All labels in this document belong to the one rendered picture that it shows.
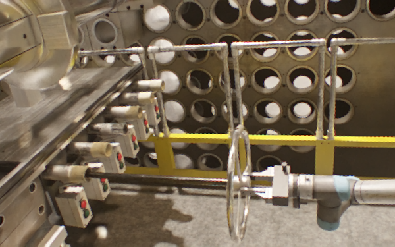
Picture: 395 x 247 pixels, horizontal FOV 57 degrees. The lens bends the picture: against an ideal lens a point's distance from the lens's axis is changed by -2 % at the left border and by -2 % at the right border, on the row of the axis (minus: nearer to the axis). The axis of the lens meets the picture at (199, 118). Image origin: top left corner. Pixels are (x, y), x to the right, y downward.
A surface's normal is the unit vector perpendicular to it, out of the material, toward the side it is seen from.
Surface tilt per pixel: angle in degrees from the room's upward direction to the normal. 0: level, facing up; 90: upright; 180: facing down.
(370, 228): 0
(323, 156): 90
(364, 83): 90
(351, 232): 0
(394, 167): 90
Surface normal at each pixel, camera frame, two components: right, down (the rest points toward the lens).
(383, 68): -0.25, 0.47
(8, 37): 0.96, 0.00
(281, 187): -0.17, -0.77
